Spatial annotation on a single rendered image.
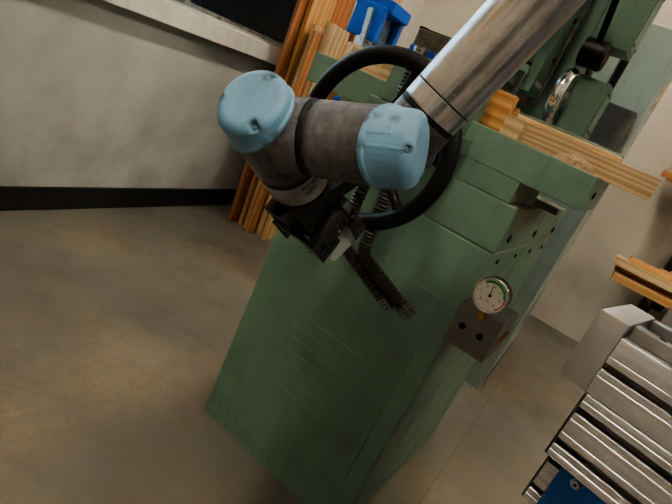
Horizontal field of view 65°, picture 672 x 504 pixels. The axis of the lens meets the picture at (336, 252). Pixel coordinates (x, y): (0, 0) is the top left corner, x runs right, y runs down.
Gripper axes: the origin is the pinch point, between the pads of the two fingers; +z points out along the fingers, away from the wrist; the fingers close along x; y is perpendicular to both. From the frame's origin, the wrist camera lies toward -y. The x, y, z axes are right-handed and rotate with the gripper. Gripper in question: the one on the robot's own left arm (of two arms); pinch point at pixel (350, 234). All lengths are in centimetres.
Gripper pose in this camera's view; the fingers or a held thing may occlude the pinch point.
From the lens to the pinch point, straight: 79.8
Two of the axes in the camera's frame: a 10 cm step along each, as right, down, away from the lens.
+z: 2.5, 3.7, 8.9
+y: -6.0, 7.8, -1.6
